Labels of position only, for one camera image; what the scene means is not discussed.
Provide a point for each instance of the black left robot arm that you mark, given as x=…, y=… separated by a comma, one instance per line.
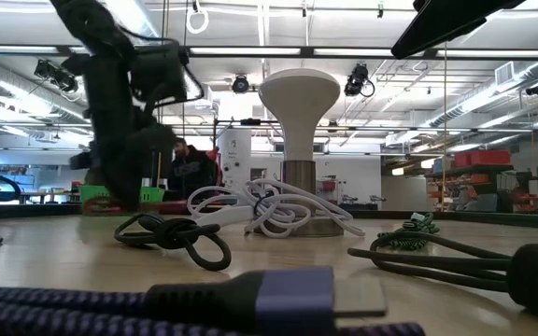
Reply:
x=91, y=23

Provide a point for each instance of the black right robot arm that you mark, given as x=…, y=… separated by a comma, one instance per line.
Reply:
x=442, y=23

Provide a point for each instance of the white bulb lamp metal base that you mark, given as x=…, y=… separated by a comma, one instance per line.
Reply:
x=299, y=107

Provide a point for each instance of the person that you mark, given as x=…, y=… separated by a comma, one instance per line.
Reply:
x=192, y=170

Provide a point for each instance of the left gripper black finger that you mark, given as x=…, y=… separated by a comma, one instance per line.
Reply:
x=126, y=184
x=112, y=184

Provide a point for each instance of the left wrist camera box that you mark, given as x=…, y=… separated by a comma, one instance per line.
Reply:
x=157, y=70

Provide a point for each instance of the black aluminium table frame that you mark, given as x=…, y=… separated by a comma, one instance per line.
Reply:
x=484, y=218

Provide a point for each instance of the storage shelf rack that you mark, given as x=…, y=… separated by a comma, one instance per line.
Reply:
x=470, y=169

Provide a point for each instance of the red storage bins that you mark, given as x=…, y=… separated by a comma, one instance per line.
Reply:
x=484, y=158

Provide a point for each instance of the silver ceiling duct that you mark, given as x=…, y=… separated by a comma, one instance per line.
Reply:
x=521, y=77
x=26, y=93

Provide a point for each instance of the black linear ceiling light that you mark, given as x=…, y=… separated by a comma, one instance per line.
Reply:
x=308, y=51

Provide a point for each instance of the black ceiling camera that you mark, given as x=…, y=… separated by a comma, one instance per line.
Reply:
x=56, y=74
x=536, y=88
x=240, y=84
x=357, y=79

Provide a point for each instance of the green plastic mesh bin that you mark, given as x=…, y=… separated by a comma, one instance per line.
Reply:
x=87, y=192

